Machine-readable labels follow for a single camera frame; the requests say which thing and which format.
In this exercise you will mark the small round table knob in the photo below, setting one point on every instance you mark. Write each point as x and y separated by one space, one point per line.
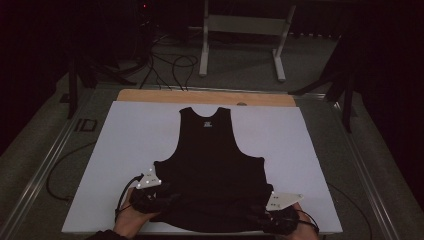
242 104

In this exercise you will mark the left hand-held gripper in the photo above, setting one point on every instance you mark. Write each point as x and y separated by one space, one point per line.
150 200

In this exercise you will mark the black tripod stand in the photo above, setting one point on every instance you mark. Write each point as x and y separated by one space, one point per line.
346 96
72 83

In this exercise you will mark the aluminium floor rail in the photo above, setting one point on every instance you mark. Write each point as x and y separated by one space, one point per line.
363 173
43 170

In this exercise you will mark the person's left hand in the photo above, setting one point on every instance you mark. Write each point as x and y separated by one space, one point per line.
131 221

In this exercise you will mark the white metal stand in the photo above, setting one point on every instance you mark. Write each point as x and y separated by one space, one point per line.
245 25

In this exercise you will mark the black tank top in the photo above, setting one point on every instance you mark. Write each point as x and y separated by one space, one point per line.
210 173

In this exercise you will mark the white table mat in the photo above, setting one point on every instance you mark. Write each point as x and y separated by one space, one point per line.
133 133

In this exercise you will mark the dark device with red light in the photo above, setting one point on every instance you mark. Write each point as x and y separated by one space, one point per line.
144 15

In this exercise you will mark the person's right hand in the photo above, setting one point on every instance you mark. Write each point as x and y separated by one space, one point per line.
305 226

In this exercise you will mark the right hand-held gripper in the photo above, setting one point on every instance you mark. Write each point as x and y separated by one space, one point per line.
283 213

